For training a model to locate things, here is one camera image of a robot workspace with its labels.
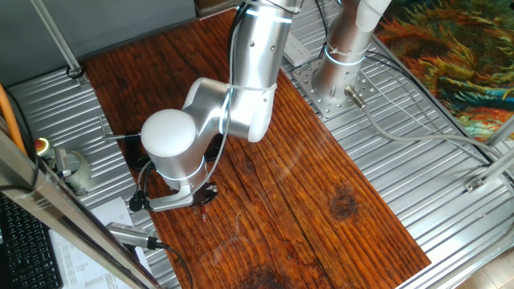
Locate colourful painted cloth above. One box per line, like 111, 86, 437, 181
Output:
375, 0, 514, 141

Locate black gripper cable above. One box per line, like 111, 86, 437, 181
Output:
128, 159, 156, 213

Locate aluminium profile bar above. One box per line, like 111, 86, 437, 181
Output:
483, 116, 514, 148
464, 148, 514, 193

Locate long black table cable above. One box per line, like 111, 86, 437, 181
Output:
365, 54, 496, 166

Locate thick grey base cable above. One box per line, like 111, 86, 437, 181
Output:
344, 85, 514, 161

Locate thin white table cable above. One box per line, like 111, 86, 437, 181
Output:
361, 67, 490, 166

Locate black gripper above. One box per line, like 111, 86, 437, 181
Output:
192, 182, 219, 208

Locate thin aluminium frame post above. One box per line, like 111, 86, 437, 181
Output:
30, 0, 92, 88

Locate brown wooden board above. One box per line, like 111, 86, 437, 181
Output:
82, 11, 433, 289

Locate black keyboard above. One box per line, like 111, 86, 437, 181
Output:
0, 192, 64, 289

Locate white printed paper sheets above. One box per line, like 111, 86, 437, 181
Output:
47, 196, 156, 289

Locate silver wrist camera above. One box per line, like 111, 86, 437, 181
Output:
143, 191, 195, 213

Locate orange tube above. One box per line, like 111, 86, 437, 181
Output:
0, 83, 27, 157

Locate black camera cable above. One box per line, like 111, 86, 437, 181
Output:
156, 239, 194, 289

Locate white power strip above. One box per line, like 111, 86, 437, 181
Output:
283, 32, 312, 68

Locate shiny metal frame bar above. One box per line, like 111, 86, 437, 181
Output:
0, 128, 161, 289

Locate black metal C-clamp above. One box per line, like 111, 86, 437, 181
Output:
98, 113, 225, 172

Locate red emergency stop button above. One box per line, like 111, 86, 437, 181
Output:
34, 137, 55, 161

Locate black base cable bundle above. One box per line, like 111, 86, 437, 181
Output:
313, 0, 333, 58

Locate small silver metal bracket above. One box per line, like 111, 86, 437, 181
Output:
53, 146, 73, 178

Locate silver ribbed camera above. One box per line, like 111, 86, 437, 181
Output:
106, 222, 162, 250

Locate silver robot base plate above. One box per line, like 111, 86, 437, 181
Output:
292, 55, 378, 120

